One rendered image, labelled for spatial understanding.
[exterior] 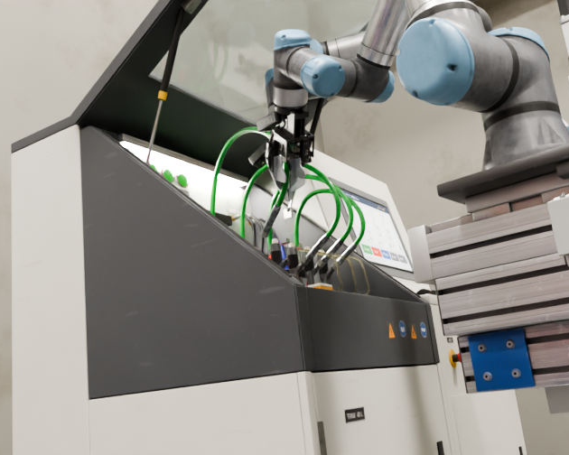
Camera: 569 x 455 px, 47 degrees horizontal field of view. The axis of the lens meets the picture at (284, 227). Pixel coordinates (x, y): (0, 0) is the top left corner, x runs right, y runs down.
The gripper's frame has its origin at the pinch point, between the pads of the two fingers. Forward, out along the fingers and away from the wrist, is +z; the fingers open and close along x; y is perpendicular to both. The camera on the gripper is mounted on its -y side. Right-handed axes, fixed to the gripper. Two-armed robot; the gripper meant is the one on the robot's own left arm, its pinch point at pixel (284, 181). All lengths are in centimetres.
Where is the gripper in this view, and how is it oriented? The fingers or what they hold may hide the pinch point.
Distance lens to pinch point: 153.6
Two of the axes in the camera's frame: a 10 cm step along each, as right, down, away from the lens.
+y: 4.7, 4.5, -7.6
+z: -0.2, 8.6, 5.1
